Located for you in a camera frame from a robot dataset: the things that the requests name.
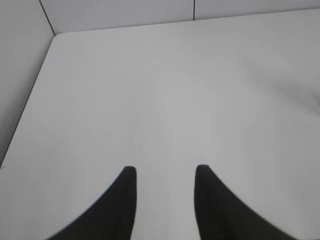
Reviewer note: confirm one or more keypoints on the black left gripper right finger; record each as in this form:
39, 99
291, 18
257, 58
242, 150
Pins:
221, 215

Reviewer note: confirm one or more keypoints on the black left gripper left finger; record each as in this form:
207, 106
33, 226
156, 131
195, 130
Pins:
111, 217

